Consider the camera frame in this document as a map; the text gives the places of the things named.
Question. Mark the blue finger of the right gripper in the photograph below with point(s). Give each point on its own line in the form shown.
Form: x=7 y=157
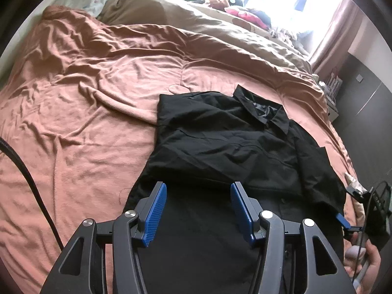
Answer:
x=343 y=222

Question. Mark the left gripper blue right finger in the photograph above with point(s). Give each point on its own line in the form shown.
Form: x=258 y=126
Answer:
x=247 y=212

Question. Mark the light green pillow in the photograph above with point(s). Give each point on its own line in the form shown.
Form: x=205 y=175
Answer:
x=92 y=7

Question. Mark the beige blanket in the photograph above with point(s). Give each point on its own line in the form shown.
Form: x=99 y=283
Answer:
x=206 y=21

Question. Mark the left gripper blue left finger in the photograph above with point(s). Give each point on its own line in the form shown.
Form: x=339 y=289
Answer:
x=149 y=211

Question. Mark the items on nightstand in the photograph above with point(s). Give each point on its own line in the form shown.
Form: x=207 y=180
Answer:
x=330 y=87

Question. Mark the salmon pink duvet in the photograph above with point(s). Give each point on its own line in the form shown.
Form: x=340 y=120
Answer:
x=80 y=105

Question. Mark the black button-up shirt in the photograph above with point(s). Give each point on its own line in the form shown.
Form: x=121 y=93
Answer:
x=206 y=141

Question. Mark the pink right curtain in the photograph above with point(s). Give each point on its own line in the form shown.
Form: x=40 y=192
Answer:
x=333 y=49

